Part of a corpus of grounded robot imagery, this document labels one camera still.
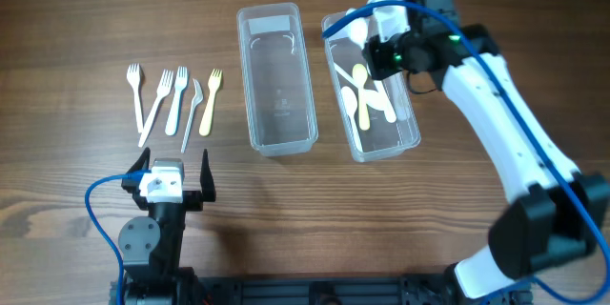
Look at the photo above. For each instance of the small white plastic fork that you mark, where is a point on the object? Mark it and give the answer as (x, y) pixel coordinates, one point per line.
(134, 78)

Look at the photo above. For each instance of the long white plastic fork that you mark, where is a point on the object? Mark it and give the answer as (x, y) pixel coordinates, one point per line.
(163, 90)

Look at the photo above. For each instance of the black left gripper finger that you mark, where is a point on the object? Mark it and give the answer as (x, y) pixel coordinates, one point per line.
(142, 163)
(208, 192)

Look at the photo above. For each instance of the broad white plastic spoon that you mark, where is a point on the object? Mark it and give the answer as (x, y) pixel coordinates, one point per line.
(376, 99)

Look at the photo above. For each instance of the thick-handled white plastic spoon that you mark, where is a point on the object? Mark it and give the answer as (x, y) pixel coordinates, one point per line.
(387, 107)

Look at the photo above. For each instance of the left clear plastic container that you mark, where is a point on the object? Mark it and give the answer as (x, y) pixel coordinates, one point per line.
(277, 83)

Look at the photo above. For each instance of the white plastic fork on side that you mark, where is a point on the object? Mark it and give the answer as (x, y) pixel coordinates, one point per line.
(197, 99)

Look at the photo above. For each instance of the clear plastic container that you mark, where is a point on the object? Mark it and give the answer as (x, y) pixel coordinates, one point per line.
(383, 139)
(277, 83)

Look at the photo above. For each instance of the slim white plastic spoon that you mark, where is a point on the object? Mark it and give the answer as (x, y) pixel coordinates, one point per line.
(358, 32)

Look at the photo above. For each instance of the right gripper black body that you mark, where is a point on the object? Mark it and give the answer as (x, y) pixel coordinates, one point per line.
(392, 56)

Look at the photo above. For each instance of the cream yellow plastic spoon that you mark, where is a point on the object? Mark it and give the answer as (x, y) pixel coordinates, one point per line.
(360, 75)

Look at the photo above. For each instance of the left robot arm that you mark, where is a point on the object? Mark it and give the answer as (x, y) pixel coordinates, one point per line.
(151, 245)

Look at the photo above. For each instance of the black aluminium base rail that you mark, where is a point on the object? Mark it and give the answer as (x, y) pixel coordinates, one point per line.
(409, 289)

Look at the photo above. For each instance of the wide-handled white plastic fork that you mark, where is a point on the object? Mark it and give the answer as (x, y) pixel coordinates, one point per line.
(180, 84)

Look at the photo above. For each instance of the thin-handled white plastic spoon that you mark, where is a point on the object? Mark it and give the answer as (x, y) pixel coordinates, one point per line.
(350, 104)

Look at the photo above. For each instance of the cream yellow plastic fork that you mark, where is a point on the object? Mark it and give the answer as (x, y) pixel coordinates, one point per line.
(214, 83)

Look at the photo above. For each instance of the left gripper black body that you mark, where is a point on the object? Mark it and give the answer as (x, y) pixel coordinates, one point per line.
(193, 201)

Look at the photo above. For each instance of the right clear plastic container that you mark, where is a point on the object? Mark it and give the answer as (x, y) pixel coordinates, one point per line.
(383, 139)

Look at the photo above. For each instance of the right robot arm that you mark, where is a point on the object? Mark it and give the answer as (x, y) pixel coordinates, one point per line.
(554, 211)

